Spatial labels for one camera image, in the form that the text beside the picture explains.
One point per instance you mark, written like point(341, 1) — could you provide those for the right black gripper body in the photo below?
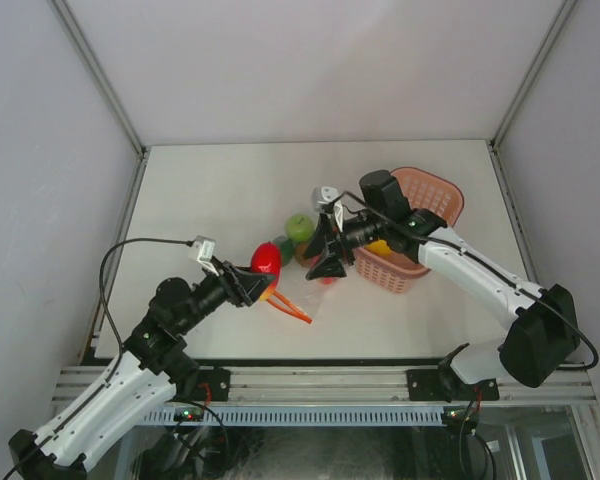
point(359, 230)

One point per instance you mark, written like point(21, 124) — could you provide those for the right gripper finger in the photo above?
point(325, 267)
point(324, 243)

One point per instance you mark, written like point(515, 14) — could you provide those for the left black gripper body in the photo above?
point(232, 292)

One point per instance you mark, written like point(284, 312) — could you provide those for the yellow fake pear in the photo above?
point(379, 248)

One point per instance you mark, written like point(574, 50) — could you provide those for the red yellow fake peach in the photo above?
point(267, 259)

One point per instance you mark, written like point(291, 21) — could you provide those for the clear zip top bag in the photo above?
point(295, 296)

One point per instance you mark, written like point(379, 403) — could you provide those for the red fake apple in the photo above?
point(329, 280)

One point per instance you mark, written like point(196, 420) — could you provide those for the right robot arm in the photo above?
point(541, 323)

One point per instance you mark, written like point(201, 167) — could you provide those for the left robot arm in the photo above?
point(151, 369)

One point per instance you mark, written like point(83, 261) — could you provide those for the brown fake fruit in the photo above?
point(299, 255)

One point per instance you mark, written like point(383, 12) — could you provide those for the light green fake apple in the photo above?
point(299, 228)

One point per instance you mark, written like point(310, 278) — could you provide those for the dark green fake fruit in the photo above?
point(286, 248)

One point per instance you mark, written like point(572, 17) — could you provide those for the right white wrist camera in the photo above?
point(327, 200)

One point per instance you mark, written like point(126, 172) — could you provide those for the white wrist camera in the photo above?
point(201, 251)
point(327, 200)

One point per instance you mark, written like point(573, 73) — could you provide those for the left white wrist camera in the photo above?
point(201, 251)

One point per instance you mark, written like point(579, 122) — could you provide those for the aluminium front rail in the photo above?
point(382, 385)

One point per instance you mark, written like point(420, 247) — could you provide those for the grey slotted cable duct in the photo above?
point(286, 416)

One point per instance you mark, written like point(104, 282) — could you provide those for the right aluminium frame post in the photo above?
point(547, 45)

